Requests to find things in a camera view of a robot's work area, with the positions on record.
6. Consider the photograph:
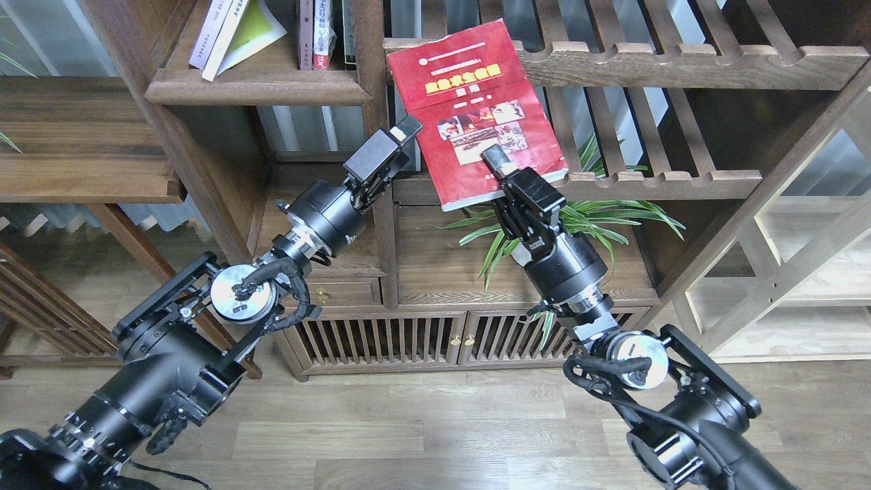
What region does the dark wooden slatted chair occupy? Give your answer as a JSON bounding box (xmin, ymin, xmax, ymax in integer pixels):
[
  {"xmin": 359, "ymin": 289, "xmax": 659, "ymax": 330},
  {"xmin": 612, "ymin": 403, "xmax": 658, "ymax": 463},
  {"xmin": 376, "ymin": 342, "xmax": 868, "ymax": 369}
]
[{"xmin": 1, "ymin": 245, "xmax": 120, "ymax": 379}]

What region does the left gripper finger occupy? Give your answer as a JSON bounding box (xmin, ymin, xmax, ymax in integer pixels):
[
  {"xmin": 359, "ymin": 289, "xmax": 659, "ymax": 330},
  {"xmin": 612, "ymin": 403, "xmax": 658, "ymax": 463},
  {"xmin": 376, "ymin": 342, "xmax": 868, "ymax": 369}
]
[{"xmin": 390, "ymin": 114, "xmax": 423, "ymax": 145}]

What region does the white cover book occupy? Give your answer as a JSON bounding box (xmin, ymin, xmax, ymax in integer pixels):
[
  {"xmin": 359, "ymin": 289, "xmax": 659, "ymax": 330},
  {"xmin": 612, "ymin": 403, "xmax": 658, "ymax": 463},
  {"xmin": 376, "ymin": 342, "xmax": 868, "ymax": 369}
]
[{"xmin": 188, "ymin": 0, "xmax": 233, "ymax": 69}]

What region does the red cover book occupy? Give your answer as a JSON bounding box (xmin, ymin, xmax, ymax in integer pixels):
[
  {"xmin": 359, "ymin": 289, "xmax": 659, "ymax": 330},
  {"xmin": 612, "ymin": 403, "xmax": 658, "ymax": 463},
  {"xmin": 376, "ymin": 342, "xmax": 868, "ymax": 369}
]
[{"xmin": 387, "ymin": 19, "xmax": 568, "ymax": 212}]

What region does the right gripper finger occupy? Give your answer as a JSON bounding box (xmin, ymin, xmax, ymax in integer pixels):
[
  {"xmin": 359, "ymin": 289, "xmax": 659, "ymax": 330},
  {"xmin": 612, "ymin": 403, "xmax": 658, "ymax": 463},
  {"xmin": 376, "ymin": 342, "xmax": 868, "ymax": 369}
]
[{"xmin": 481, "ymin": 144, "xmax": 519, "ymax": 180}]

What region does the light wooden shelf unit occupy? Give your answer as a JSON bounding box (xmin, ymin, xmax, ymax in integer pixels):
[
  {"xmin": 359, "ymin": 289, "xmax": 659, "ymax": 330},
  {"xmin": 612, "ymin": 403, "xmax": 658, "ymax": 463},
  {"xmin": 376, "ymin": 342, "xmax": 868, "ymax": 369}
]
[{"xmin": 672, "ymin": 91, "xmax": 870, "ymax": 362}]

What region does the dark wooden side table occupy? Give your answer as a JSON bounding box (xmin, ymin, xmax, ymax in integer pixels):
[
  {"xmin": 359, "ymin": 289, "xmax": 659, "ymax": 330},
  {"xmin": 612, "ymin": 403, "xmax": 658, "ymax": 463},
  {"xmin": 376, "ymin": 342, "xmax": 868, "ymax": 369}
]
[{"xmin": 2, "ymin": 76, "xmax": 265, "ymax": 353}]

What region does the dark wooden bookshelf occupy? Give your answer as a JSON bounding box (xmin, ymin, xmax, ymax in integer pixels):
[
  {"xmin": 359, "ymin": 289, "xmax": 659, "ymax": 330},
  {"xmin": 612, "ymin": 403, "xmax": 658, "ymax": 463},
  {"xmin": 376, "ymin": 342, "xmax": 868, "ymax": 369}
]
[{"xmin": 76, "ymin": 0, "xmax": 871, "ymax": 383}]

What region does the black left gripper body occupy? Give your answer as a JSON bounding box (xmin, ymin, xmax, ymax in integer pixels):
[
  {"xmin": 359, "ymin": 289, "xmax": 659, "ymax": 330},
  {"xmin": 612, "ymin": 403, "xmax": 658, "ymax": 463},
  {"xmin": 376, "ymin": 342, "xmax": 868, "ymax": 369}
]
[{"xmin": 275, "ymin": 130, "xmax": 402, "ymax": 258}]

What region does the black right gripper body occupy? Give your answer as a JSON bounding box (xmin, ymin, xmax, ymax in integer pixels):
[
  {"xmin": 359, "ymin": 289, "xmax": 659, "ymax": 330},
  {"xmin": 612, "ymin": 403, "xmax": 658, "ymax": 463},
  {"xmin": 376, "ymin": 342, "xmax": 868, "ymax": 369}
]
[{"xmin": 493, "ymin": 170, "xmax": 610, "ymax": 317}]

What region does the pink spine upright book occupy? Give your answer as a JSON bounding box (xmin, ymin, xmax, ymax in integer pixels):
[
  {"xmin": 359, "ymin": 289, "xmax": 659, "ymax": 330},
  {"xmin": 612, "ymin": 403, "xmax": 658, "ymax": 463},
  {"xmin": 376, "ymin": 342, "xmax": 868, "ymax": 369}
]
[{"xmin": 297, "ymin": 0, "xmax": 314, "ymax": 71}]

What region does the dark upright book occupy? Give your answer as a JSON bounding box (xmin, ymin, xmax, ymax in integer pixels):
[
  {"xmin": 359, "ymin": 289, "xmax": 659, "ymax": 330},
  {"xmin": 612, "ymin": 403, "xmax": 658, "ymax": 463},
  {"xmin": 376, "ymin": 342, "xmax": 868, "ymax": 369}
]
[{"xmin": 340, "ymin": 0, "xmax": 357, "ymax": 71}]

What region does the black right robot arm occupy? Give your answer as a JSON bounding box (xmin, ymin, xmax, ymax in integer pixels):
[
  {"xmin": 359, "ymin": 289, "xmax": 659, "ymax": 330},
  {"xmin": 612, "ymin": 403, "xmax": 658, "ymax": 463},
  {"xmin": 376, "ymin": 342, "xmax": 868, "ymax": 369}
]
[{"xmin": 482, "ymin": 146, "xmax": 793, "ymax": 489}]

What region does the red white upright book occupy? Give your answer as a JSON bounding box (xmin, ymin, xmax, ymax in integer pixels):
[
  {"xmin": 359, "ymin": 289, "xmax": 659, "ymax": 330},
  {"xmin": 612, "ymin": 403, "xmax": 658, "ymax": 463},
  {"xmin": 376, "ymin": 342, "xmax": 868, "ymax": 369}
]
[{"xmin": 312, "ymin": 0, "xmax": 333, "ymax": 71}]

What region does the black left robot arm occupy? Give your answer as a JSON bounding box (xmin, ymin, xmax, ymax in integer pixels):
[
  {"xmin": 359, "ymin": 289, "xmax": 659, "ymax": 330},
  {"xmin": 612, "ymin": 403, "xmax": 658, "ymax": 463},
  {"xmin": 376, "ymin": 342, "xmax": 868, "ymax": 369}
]
[{"xmin": 2, "ymin": 116, "xmax": 422, "ymax": 489}]

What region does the yellow-green cover book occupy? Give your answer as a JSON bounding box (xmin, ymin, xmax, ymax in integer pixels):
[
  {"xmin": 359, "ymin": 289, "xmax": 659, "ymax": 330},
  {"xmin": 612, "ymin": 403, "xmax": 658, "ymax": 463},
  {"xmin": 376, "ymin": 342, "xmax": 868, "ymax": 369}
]
[{"xmin": 200, "ymin": 1, "xmax": 286, "ymax": 81}]

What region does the green spider plant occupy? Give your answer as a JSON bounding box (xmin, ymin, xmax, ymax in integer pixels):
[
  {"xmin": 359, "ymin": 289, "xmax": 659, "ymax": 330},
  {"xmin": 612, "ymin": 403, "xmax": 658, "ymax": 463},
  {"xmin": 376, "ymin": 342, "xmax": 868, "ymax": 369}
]
[{"xmin": 451, "ymin": 167, "xmax": 683, "ymax": 348}]

